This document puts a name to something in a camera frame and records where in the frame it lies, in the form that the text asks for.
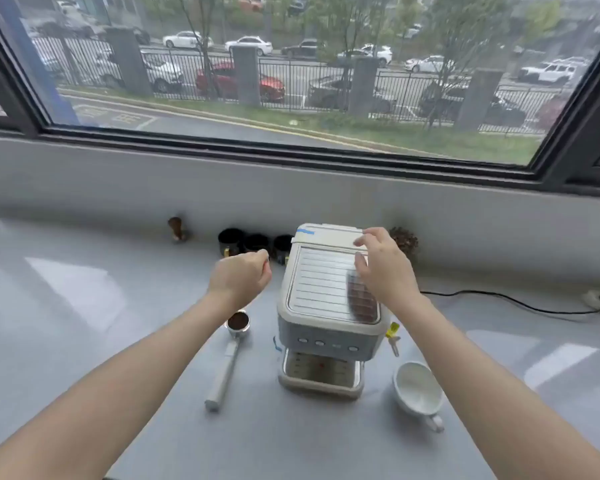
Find black metal fence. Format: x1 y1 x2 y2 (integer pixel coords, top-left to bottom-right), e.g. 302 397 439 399
30 35 576 135

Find white espresso machine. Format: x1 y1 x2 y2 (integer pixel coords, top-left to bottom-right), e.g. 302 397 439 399
272 223 402 400

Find white ceramic cup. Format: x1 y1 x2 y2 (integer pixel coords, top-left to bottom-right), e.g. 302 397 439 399
392 362 446 433

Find person's left forearm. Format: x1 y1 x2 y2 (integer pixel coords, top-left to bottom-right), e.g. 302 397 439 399
0 291 241 480

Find black power cable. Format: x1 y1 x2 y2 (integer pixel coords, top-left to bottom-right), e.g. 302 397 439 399
420 290 600 315

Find jar of coffee beans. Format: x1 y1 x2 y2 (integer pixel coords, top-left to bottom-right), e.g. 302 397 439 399
387 226 420 265

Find black cup with gold handle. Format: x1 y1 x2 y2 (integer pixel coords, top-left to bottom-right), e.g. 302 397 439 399
218 228 246 258

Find portafilter with coffee grounds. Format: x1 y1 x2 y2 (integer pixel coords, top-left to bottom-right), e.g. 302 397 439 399
204 311 251 413

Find person's right forearm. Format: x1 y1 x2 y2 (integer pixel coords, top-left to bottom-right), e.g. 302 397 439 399
391 292 600 480

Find person's left hand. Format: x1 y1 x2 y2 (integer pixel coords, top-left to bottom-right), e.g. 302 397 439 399
207 249 273 313

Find row of parked cars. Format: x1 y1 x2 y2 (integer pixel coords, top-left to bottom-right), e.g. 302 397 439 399
32 0 593 128

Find dark window frame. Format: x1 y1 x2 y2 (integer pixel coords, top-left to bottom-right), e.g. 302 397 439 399
0 0 600 200

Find person's right hand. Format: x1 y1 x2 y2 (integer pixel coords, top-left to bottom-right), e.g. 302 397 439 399
354 227 423 311

